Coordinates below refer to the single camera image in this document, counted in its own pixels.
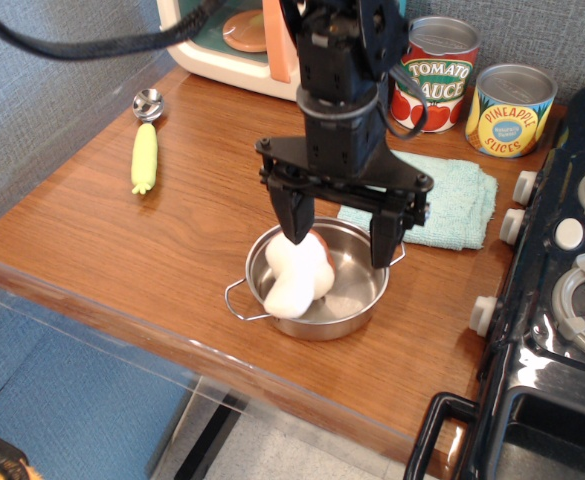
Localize black braided cable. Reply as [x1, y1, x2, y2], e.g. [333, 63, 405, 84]
[0, 0, 228, 62]

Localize stainless steel pot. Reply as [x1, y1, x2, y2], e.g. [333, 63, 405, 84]
[224, 217, 390, 341]

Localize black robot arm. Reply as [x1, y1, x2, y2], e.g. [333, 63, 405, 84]
[255, 1, 434, 268]

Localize black toy stove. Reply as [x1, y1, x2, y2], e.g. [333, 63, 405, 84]
[405, 88, 585, 479]

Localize teal toy microwave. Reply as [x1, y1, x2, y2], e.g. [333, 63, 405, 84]
[168, 1, 300, 101]

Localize tomato sauce can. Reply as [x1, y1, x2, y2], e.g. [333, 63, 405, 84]
[391, 16, 481, 133]

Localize light teal folded cloth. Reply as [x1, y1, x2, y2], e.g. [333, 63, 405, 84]
[336, 149, 499, 251]

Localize white stove knob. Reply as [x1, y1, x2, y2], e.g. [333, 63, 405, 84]
[469, 296, 497, 337]
[499, 209, 525, 246]
[512, 170, 538, 206]

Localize spoon with yellow-green handle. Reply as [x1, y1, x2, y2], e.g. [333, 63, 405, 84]
[131, 88, 164, 195]

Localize pineapple slices can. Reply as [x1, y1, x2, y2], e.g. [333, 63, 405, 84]
[465, 64, 558, 158]

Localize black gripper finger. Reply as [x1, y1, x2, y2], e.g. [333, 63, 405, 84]
[370, 202, 413, 268]
[266, 179, 315, 245]

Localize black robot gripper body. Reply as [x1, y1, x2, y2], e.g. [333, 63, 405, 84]
[255, 92, 434, 226]

